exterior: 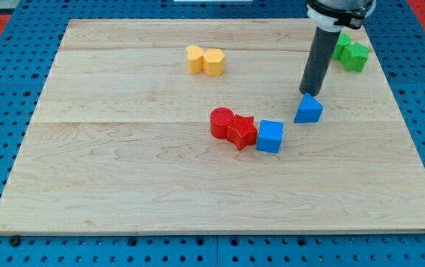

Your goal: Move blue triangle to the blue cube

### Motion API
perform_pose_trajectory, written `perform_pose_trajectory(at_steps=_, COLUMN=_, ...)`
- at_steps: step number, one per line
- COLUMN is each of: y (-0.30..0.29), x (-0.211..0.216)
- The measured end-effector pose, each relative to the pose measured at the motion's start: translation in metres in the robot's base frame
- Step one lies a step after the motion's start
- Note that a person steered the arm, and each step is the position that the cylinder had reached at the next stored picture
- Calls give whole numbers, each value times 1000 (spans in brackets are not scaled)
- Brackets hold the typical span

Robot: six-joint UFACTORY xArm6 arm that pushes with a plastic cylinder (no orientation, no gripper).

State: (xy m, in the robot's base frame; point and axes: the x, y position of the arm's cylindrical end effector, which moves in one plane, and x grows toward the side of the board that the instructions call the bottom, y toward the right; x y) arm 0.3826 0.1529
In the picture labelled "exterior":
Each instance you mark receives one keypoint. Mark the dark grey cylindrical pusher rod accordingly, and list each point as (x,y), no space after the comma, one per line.
(320,55)

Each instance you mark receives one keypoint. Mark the blue triangle block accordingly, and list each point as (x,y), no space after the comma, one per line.
(309,110)

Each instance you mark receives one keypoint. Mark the blue cube block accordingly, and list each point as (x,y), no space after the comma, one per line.
(270,136)

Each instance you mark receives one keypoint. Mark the green block behind rod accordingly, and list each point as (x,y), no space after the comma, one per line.
(343,41)

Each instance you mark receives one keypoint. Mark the green star block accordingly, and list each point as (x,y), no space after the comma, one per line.
(354,57)

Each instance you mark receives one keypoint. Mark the yellow hexagon block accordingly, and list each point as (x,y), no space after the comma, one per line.
(214,62)

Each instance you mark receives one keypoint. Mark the red star block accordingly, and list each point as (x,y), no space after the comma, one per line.
(242,131)

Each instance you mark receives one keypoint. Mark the red cylinder block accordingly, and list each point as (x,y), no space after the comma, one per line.
(220,119)

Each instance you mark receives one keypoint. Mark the yellow heart block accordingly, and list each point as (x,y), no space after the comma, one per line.
(194,58)

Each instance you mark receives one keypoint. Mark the light wooden board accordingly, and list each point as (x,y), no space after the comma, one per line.
(120,141)

